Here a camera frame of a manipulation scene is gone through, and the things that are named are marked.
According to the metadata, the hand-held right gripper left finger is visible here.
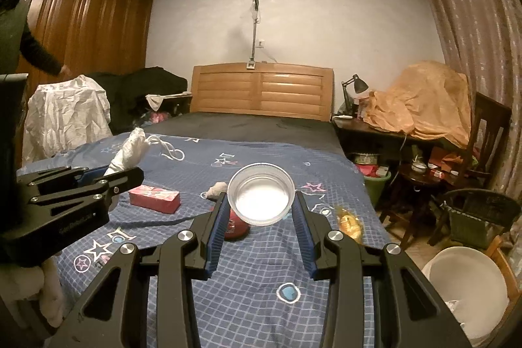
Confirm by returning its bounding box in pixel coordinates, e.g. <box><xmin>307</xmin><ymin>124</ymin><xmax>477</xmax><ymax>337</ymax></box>
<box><xmin>49</xmin><ymin>191</ymin><xmax>229</xmax><ymax>348</ymax></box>

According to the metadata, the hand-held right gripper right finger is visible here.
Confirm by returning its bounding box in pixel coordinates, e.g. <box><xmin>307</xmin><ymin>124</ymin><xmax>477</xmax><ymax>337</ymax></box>
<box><xmin>290</xmin><ymin>191</ymin><xmax>474</xmax><ymax>348</ymax></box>

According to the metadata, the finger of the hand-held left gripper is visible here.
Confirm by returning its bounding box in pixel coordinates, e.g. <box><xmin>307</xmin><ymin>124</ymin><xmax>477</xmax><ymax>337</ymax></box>
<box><xmin>16</xmin><ymin>165</ymin><xmax>108</xmax><ymax>188</ymax></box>
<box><xmin>28</xmin><ymin>167</ymin><xmax>144</xmax><ymax>217</ymax></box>

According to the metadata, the clear plastic cup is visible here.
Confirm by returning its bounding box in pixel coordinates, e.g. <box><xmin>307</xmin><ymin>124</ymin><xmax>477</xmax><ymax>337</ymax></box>
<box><xmin>227</xmin><ymin>162</ymin><xmax>295</xmax><ymax>227</ymax></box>

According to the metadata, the white plastic bucket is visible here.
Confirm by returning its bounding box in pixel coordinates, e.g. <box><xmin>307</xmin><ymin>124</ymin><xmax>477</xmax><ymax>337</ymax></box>
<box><xmin>422</xmin><ymin>247</ymin><xmax>510</xmax><ymax>336</ymax></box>

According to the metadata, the red ball with round sticker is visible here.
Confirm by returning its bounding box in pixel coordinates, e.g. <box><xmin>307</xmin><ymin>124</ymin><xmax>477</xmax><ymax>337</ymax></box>
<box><xmin>225</xmin><ymin>208</ymin><xmax>250</xmax><ymax>241</ymax></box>

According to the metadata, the red and pink box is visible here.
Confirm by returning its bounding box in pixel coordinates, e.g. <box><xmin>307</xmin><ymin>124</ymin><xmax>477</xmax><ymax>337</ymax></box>
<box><xmin>128</xmin><ymin>186</ymin><xmax>181</xmax><ymax>214</ymax></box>

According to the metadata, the yellow snack packet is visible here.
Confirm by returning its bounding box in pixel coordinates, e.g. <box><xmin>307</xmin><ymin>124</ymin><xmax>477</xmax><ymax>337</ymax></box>
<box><xmin>336</xmin><ymin>207</ymin><xmax>363</xmax><ymax>243</ymax></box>

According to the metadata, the white crinkled cloth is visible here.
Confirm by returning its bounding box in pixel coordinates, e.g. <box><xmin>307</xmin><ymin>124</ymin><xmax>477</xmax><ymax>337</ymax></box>
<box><xmin>22</xmin><ymin>75</ymin><xmax>113</xmax><ymax>165</ymax></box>

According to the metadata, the green plastic bin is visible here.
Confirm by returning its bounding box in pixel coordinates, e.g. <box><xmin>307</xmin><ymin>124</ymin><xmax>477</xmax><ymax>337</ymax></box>
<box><xmin>362</xmin><ymin>169</ymin><xmax>392</xmax><ymax>208</ymax></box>

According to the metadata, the black clothing pile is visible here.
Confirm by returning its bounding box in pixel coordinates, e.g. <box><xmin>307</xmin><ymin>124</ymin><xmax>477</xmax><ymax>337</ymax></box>
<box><xmin>87</xmin><ymin>67</ymin><xmax>188</xmax><ymax>134</ymax></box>

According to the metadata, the dark grey bed sheet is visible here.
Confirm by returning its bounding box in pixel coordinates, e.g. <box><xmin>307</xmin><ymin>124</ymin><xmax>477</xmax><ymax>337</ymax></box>
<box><xmin>145</xmin><ymin>112</ymin><xmax>347</xmax><ymax>153</ymax></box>

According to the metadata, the small dark round table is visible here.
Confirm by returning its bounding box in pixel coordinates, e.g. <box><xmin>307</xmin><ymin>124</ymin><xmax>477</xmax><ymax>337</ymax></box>
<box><xmin>381</xmin><ymin>162</ymin><xmax>449</xmax><ymax>238</ymax></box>

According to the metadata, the dark wooden desk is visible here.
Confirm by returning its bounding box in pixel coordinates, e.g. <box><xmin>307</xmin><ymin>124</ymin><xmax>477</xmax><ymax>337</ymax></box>
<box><xmin>332</xmin><ymin>115</ymin><xmax>474</xmax><ymax>169</ymax></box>

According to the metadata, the wooden wardrobe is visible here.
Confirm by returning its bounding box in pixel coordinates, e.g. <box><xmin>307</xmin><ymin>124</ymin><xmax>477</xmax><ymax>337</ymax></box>
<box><xmin>16</xmin><ymin>0</ymin><xmax>156</xmax><ymax>88</ymax></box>

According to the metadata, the wooden headboard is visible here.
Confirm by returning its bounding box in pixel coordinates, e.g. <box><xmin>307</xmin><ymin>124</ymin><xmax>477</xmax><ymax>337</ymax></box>
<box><xmin>191</xmin><ymin>63</ymin><xmax>335</xmax><ymax>122</ymax></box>

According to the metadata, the black desk lamp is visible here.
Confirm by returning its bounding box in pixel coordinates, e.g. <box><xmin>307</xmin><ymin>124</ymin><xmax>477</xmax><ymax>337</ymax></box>
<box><xmin>342</xmin><ymin>74</ymin><xmax>370</xmax><ymax>116</ymax></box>

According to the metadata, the dark wicker basket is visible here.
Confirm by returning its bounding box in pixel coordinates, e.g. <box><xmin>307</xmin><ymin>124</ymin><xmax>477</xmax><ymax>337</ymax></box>
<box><xmin>428</xmin><ymin>189</ymin><xmax>522</xmax><ymax>251</ymax></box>

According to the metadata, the orange cloth cover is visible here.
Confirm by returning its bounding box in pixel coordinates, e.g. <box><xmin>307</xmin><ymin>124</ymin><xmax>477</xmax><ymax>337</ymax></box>
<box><xmin>363</xmin><ymin>60</ymin><xmax>471</xmax><ymax>149</ymax></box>

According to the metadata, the wooden stool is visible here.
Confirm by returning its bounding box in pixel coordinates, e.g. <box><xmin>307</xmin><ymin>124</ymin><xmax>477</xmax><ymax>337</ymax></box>
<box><xmin>486</xmin><ymin>236</ymin><xmax>522</xmax><ymax>306</ymax></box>

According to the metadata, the dark wooden chair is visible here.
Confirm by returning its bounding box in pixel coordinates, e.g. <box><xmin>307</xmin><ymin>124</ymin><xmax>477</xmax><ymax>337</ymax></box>
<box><xmin>465</xmin><ymin>91</ymin><xmax>512</xmax><ymax>186</ymax></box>

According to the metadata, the patterned beige curtain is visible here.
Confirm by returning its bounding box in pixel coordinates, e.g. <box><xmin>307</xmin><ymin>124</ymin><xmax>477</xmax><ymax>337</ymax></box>
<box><xmin>424</xmin><ymin>0</ymin><xmax>522</xmax><ymax>202</ymax></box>

